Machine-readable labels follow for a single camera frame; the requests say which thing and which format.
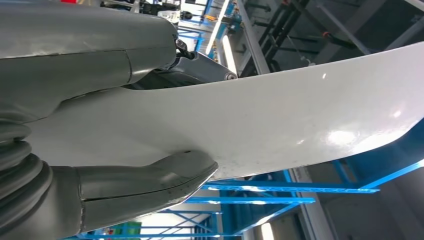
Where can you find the blue metal shelf rack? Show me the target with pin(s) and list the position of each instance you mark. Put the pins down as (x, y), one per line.
(298, 189)

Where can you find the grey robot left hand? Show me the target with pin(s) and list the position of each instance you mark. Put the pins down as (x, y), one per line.
(82, 49)

